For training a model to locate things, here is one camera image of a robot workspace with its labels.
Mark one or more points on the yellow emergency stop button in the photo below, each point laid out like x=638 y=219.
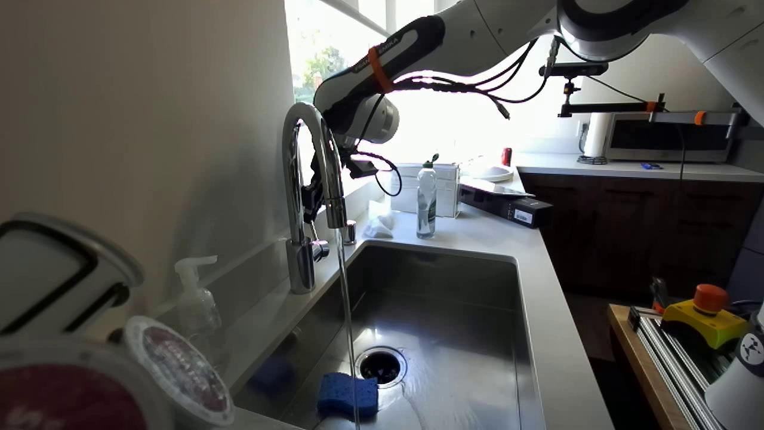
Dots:
x=705 y=315

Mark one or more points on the sink drain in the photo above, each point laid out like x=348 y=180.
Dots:
x=380 y=367

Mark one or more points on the round white lid red label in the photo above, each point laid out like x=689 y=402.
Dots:
x=181 y=371

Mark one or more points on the dark tray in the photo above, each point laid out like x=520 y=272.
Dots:
x=492 y=195

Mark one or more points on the clear pump soap dispenser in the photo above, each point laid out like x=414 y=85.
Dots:
x=200 y=315

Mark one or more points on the small chrome counter button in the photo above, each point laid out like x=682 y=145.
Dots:
x=350 y=232

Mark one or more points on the white appliance with black outline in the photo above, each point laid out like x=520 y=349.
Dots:
x=56 y=276

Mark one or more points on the silver toaster oven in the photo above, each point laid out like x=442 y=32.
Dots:
x=669 y=139

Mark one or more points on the white crumpled cloth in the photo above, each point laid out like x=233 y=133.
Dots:
x=386 y=225

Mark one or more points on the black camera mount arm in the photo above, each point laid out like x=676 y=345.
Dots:
x=604 y=106

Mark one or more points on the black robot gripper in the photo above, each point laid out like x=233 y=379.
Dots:
x=311 y=195

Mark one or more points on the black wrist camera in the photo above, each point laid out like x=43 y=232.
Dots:
x=361 y=165

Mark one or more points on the clear dish soap bottle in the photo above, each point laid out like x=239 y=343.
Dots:
x=426 y=200

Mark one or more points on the black box with label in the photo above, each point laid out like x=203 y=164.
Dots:
x=530 y=213

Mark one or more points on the small red cup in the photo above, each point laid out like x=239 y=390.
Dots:
x=506 y=156

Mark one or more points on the stainless steel sink basin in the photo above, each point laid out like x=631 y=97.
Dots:
x=444 y=318

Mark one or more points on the chrome gooseneck faucet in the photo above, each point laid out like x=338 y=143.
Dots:
x=294 y=200

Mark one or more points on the black camera bar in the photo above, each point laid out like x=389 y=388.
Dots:
x=576 y=71

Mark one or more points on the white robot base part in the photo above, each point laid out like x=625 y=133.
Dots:
x=740 y=384

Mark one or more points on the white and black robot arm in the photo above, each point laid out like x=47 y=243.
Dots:
x=478 y=32

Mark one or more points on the white paper towel roll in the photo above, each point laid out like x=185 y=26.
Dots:
x=596 y=134

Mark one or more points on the red and white tub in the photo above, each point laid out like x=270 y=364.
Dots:
x=73 y=396

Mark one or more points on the dark wooden cabinet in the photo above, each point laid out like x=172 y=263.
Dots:
x=637 y=230

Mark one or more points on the white plastic container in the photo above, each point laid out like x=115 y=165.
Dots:
x=450 y=188

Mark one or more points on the aluminium rail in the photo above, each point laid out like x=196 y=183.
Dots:
x=676 y=373

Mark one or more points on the blue sponge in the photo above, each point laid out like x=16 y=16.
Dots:
x=348 y=396

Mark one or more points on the white bowl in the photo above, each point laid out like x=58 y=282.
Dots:
x=494 y=173

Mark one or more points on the wooden cart top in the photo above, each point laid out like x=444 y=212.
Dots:
x=637 y=360

